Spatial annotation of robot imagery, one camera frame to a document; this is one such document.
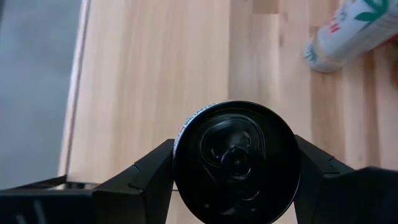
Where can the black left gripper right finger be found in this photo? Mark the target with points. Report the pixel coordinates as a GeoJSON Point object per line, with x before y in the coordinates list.
{"type": "Point", "coordinates": [326, 199]}

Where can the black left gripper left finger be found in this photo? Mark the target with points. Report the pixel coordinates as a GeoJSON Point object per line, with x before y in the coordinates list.
{"type": "Point", "coordinates": [140, 193]}

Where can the low light wooden shelf board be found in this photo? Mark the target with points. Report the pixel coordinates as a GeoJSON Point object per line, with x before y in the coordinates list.
{"type": "Point", "coordinates": [155, 77]}

